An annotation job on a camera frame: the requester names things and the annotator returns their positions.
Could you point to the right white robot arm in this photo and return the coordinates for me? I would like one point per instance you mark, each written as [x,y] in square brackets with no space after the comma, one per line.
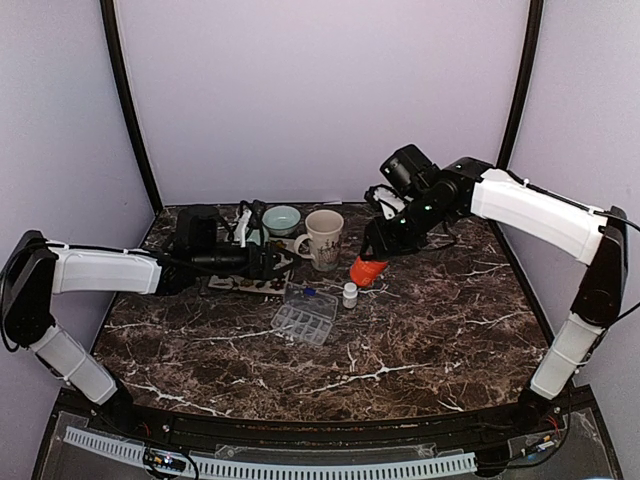
[419,196]

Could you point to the orange pill bottle grey cap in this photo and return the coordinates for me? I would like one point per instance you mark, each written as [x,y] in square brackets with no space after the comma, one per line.
[364,272]

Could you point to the clear plastic pill organizer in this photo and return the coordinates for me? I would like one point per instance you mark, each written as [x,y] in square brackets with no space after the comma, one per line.
[306,315]

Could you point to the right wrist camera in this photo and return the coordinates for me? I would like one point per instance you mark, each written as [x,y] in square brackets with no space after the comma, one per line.
[386,200]

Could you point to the small white pill bottle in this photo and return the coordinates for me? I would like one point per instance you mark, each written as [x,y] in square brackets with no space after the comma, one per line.
[350,295]

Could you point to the white slotted cable duct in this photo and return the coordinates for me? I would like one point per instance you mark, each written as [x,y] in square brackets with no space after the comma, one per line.
[169,464]

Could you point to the black front rail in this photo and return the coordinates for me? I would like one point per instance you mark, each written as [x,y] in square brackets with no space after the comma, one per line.
[483,428]

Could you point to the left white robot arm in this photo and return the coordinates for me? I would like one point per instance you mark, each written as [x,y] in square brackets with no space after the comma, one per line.
[203,244]

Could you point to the blue striped ceramic bowl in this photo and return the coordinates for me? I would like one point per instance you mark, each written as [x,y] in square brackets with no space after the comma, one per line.
[281,220]

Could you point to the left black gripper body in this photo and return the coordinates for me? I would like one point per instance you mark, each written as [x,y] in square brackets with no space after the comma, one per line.
[256,273]

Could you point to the right black frame post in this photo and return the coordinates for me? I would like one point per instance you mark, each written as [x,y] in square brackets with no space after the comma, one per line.
[521,88]

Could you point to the left black frame post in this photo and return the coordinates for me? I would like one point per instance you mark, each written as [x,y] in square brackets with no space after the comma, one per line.
[126,100]

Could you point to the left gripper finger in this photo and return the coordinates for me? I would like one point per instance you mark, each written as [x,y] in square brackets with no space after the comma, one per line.
[286,253]
[286,265]

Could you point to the black frame post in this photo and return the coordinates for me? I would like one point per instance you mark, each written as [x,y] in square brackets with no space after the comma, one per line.
[126,100]
[521,88]

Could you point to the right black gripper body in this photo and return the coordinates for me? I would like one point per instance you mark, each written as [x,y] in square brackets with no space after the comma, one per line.
[410,233]

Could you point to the cream ceramic mug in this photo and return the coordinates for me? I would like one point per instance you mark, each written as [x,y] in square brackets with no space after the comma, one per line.
[321,242]

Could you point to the floral rectangular ceramic plate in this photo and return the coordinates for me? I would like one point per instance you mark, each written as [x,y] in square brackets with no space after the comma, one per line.
[241,283]

